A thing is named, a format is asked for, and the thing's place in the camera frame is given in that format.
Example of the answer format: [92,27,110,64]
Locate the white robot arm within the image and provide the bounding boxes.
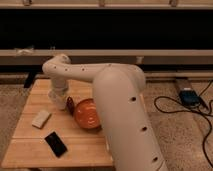
[42,54,168,171]

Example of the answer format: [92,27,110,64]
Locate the orange ceramic bowl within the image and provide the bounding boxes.
[74,98,100,129]

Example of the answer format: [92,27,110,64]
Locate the dark red snack packet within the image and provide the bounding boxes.
[67,97,75,115]

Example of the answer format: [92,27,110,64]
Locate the white rectangular sponge block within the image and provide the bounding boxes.
[32,110,51,129]

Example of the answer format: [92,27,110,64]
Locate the wooden table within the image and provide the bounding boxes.
[2,79,113,169]

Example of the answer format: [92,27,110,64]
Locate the black smartphone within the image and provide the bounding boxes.
[45,132,67,157]

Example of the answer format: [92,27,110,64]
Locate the blue power adapter box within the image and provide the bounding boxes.
[179,90,200,106]

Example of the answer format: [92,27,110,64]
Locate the grey metal rail shelf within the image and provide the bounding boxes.
[0,48,213,66]

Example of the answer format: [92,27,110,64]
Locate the black cable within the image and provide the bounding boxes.
[153,79,213,168]

